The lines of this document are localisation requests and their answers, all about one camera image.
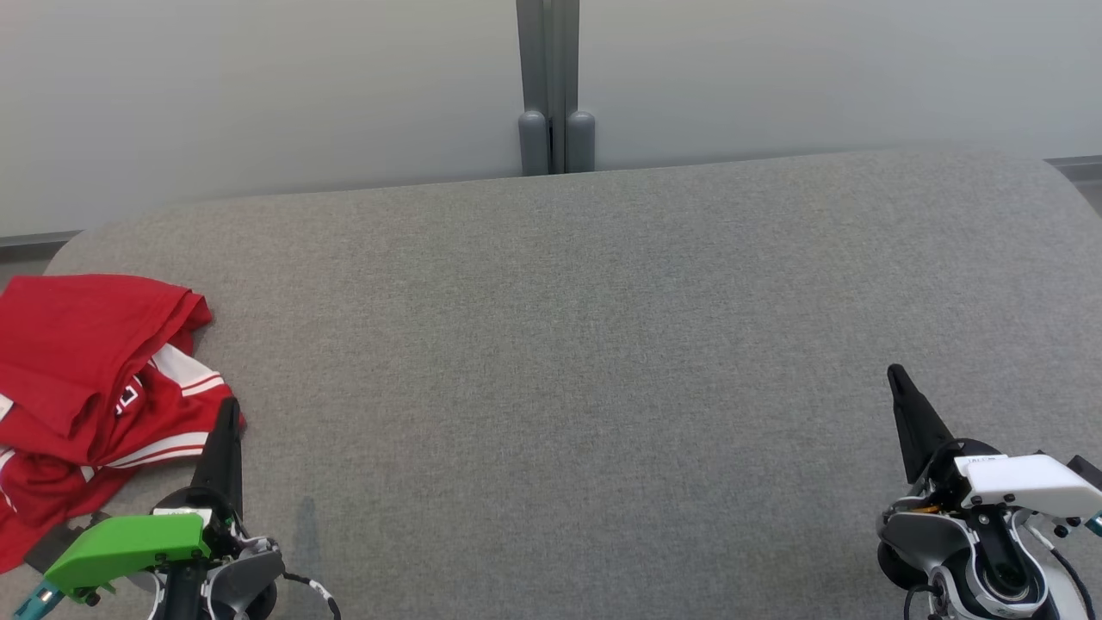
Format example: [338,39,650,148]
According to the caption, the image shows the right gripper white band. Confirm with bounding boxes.
[887,364,1102,518]

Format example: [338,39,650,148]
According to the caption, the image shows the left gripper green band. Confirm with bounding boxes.
[39,398,245,602]

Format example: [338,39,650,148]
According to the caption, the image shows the red jersey with white stripes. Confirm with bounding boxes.
[0,343,248,576]

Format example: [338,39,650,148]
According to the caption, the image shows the grey fabric sofa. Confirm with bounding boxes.
[0,148,1102,620]

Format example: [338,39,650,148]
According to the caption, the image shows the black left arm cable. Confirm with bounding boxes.
[280,568,343,620]

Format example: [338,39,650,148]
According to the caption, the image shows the left camera cable teal plug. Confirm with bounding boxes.
[13,581,61,620]

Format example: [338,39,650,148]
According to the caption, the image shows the grey partition base rail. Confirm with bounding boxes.
[1043,155,1102,183]
[0,230,84,261]

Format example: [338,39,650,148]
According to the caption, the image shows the grey partition post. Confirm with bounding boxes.
[515,0,597,177]

